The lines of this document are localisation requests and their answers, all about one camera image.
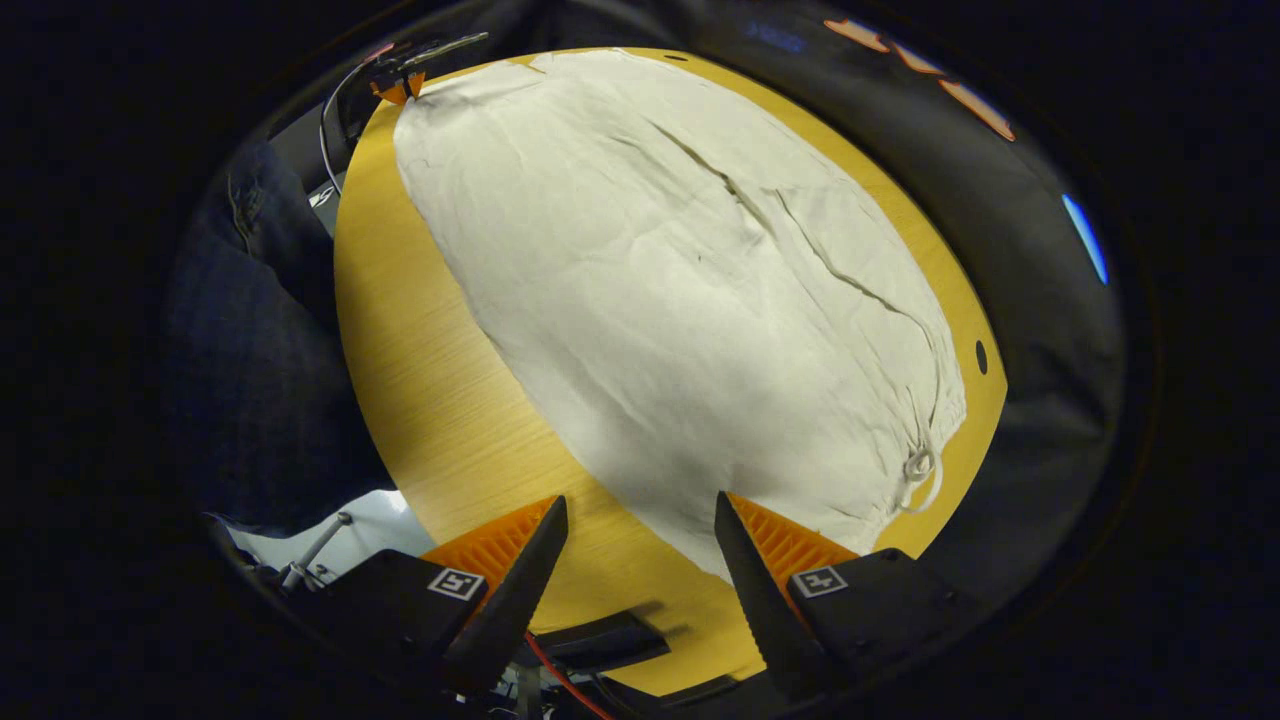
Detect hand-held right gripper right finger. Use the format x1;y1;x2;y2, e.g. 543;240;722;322
713;491;986;701

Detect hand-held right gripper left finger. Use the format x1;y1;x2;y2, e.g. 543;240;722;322
300;495;571;701

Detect black under-table bracket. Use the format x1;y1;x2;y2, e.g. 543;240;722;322
535;610;671;673

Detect red cable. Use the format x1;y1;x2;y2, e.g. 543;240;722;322
525;632;616;720

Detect person's dark blue trousers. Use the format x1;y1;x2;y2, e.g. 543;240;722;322
165;140;396;536

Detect black backdrop cloth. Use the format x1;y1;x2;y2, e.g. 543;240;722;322
480;0;1129;611

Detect white cable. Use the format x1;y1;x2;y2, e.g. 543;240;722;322
318;62;373;196

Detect white jeans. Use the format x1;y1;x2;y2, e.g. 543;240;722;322
392;48;969;583

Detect metal rod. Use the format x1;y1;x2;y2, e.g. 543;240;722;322
280;512;354;591

